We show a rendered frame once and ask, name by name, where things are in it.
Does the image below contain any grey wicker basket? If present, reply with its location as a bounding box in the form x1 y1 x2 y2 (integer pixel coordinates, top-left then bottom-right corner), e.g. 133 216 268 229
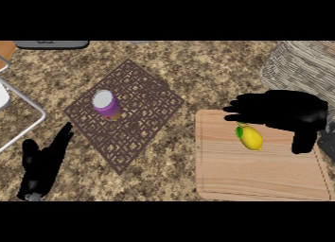
259 41 335 122

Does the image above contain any pale wooden cutting board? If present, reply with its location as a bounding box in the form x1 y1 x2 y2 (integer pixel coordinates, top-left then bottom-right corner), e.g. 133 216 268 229
194 109 335 202

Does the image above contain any brown patterned placemat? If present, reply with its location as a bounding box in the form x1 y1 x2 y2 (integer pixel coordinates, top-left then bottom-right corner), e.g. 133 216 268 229
64 59 186 176

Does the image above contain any yellow lemon with green leaf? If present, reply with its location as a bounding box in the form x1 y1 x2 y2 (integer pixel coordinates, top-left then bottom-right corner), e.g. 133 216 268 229
235 121 266 151

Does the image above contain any dark grey appliance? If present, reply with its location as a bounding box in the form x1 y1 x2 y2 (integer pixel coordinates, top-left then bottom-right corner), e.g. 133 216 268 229
14 41 90 50

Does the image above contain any brown wooden board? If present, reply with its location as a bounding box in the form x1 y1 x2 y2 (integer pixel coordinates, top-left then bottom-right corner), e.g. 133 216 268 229
0 41 19 74

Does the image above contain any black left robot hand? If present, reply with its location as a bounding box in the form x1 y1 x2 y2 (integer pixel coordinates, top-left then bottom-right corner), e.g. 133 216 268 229
17 121 76 201

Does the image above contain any purple can with white lid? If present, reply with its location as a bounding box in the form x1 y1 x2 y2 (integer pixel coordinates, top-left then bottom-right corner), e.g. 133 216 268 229
90 89 124 122

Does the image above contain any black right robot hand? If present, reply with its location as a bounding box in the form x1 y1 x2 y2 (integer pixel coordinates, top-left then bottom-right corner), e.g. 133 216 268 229
222 89 330 155

